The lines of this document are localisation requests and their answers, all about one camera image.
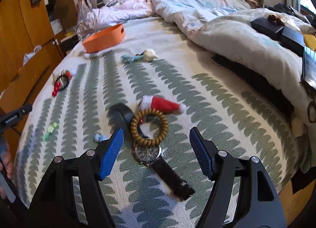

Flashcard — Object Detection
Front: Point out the red white santa hat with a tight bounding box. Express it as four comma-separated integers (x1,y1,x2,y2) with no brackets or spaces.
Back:
139,95,187,114

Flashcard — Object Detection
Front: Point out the person's left hand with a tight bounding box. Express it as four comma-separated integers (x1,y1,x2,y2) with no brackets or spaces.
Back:
1,143,13,179

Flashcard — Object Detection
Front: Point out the green bead hair clip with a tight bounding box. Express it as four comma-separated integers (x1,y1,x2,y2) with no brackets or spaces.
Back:
42,122,58,141

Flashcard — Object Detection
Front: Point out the white plastic bag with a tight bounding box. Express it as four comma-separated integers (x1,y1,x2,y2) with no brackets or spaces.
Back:
23,45,42,66

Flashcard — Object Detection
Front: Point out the wooden wardrobe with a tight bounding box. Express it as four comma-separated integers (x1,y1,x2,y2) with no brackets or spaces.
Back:
0,0,82,149

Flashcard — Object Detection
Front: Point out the small light blue bead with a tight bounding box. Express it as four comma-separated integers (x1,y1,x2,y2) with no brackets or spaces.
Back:
94,133,108,143

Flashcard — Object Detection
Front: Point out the black leather wristwatch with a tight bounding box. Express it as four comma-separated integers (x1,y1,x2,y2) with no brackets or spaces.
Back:
109,103,195,201

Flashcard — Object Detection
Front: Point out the orange plastic basket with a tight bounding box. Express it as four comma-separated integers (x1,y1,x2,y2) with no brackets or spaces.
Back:
82,23,125,53

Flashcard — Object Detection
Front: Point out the green leaf pattern bedspread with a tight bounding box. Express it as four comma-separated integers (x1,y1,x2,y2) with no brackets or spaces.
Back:
14,17,300,227

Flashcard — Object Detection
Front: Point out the white seashell ornament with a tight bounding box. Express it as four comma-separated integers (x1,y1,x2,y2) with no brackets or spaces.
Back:
143,49,159,62

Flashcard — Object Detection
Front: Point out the white pink pillow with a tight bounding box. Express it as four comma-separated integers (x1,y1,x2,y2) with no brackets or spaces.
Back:
77,0,156,39

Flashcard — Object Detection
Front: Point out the dark blue notebook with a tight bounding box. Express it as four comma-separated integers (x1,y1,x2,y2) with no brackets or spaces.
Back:
280,26,304,57

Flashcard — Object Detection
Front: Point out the black box on duvet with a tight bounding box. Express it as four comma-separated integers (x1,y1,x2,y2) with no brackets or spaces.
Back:
251,17,284,41

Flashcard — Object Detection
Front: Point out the floral patterned duvet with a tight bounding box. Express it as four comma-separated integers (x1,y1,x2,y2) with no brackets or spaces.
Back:
146,0,316,169

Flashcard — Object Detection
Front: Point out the red bead black bracelet cluster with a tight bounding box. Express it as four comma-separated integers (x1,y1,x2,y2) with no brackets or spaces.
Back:
51,69,76,98

